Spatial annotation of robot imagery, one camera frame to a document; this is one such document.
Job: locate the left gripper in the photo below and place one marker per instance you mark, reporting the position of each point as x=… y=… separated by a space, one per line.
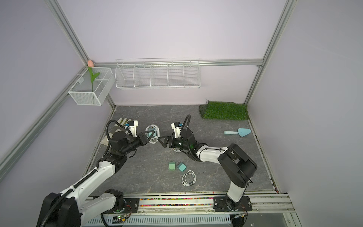
x=143 y=139

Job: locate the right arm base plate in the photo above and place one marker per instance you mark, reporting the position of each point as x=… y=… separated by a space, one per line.
x=224 y=204

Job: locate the green charger cube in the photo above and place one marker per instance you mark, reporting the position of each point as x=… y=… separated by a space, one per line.
x=171 y=166

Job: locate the teal garden trowel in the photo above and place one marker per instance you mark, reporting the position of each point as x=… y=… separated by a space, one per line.
x=242 y=132

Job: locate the beige work glove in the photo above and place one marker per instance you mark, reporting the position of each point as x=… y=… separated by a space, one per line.
x=115 y=128

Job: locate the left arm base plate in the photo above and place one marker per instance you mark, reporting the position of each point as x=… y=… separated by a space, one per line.
x=131 y=205

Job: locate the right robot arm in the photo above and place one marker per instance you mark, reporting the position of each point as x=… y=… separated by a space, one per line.
x=237 y=164

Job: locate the white mesh box basket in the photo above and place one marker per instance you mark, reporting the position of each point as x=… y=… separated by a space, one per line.
x=81 y=91

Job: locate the white wire shelf basket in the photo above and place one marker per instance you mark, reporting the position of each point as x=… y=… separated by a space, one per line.
x=162 y=73

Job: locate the artificial pink tulip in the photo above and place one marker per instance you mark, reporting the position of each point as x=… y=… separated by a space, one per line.
x=93 y=76

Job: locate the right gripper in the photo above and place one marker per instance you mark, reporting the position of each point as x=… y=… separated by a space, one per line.
x=170 y=138

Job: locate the clear round pouch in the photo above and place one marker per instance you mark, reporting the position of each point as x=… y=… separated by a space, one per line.
x=155 y=128

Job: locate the green artificial grass mat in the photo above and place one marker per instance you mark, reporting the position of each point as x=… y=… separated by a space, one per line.
x=224 y=111

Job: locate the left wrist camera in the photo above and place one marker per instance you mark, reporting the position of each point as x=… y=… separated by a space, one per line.
x=131 y=127

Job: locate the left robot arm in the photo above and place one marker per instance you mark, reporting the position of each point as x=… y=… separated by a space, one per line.
x=69 y=208

